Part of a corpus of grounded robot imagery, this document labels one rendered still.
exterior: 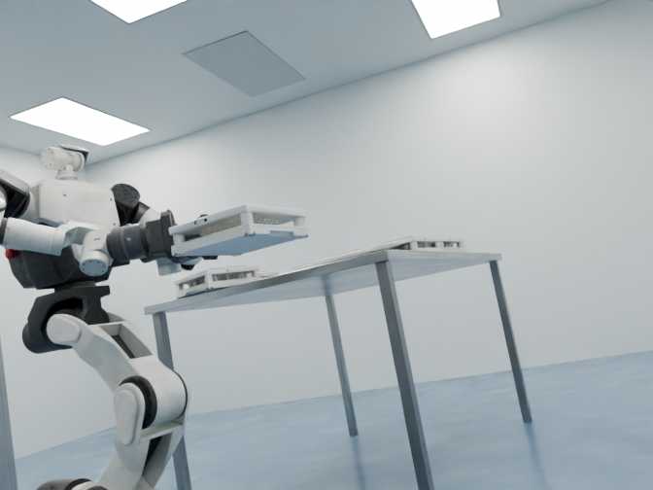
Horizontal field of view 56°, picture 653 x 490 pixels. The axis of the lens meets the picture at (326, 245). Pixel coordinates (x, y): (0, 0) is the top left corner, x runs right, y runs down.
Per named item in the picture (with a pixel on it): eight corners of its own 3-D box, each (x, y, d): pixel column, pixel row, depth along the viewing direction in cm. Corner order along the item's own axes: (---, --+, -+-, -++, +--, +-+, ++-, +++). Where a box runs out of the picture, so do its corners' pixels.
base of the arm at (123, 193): (111, 244, 205) (85, 224, 207) (137, 232, 216) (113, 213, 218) (123, 209, 197) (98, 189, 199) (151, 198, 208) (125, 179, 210)
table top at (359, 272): (326, 296, 381) (325, 290, 382) (502, 260, 329) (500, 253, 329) (144, 315, 251) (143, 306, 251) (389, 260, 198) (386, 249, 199)
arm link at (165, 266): (199, 265, 178) (176, 273, 185) (190, 229, 178) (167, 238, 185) (168, 271, 169) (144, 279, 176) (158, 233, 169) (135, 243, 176)
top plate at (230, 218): (168, 235, 150) (167, 227, 150) (233, 237, 171) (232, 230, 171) (247, 211, 138) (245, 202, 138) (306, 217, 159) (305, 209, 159)
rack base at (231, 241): (171, 256, 150) (170, 246, 150) (236, 255, 171) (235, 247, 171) (250, 233, 137) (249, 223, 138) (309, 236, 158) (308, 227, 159)
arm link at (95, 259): (122, 218, 154) (78, 227, 154) (120, 249, 147) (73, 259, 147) (138, 248, 163) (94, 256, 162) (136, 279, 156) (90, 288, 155)
